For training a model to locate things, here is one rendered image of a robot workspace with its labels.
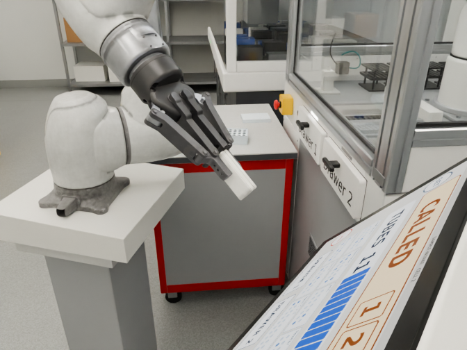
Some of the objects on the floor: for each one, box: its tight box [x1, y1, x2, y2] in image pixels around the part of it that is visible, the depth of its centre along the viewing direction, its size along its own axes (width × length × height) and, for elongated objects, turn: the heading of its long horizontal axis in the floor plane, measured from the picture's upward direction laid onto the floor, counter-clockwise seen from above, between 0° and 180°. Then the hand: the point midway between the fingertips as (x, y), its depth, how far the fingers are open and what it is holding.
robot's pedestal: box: [15, 242, 158, 350], centre depth 131 cm, size 30×30×76 cm
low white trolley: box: [145, 103, 298, 303], centre depth 196 cm, size 58×62×76 cm
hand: (233, 175), depth 58 cm, fingers closed
